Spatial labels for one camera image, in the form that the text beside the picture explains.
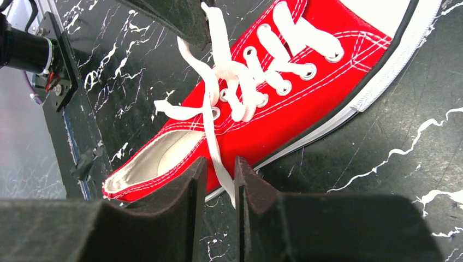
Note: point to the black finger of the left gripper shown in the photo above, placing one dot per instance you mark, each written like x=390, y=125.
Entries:
x=185, y=18

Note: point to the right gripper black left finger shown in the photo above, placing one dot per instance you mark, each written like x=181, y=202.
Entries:
x=162, y=226

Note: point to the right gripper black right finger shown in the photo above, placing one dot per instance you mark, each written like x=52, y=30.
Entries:
x=283, y=226

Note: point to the white shoelace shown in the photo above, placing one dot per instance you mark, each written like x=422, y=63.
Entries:
x=236, y=83

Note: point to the red canvas sneaker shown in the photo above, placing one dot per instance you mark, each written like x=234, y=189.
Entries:
x=378, y=38

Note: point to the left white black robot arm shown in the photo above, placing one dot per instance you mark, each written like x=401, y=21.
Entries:
x=32, y=53

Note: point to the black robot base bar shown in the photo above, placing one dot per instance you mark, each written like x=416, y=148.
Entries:
x=81, y=156

